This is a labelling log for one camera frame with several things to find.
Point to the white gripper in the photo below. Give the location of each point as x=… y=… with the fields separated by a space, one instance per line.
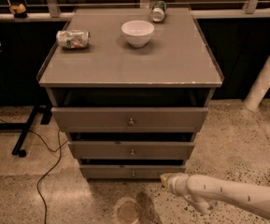
x=173 y=182

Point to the grey bottom drawer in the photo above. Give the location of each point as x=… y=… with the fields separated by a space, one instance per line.
x=128 y=171

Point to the grey drawer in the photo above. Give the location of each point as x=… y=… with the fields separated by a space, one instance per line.
x=128 y=171
x=112 y=150
x=130 y=119

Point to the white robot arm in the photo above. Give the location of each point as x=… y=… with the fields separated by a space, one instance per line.
x=203 y=193

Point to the grey middle drawer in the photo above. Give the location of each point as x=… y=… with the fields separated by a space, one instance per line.
x=112 y=150

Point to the grey top drawer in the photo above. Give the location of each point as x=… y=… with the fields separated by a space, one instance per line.
x=130 y=119

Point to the white ceramic bowl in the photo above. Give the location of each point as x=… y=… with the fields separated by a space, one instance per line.
x=137 y=33

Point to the white diagonal pipe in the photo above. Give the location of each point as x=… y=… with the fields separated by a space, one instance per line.
x=259 y=88

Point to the crushed white green can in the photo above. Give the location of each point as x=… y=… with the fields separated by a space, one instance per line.
x=73 y=39

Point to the green soda can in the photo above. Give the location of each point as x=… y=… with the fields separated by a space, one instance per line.
x=158 y=11

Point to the yellow black object on ledge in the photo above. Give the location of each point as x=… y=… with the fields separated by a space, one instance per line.
x=18 y=11

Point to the black desk leg frame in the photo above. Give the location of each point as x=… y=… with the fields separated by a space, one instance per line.
x=23 y=128

